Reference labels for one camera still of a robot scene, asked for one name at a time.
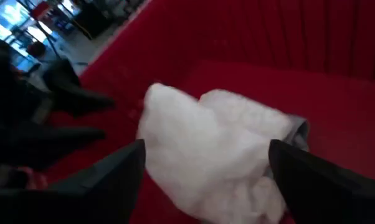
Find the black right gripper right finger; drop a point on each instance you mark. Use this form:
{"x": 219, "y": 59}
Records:
{"x": 315, "y": 186}

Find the red plastic laundry basket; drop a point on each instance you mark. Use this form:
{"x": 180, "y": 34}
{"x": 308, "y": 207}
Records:
{"x": 299, "y": 46}

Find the white grey-edged cloth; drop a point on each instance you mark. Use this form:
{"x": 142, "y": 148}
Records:
{"x": 212, "y": 149}

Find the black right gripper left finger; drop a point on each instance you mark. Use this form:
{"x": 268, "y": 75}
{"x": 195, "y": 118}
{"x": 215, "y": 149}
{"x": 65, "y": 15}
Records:
{"x": 119, "y": 174}

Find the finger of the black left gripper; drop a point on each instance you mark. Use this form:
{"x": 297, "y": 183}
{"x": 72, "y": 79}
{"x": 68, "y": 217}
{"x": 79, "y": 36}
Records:
{"x": 72, "y": 99}
{"x": 50, "y": 146}

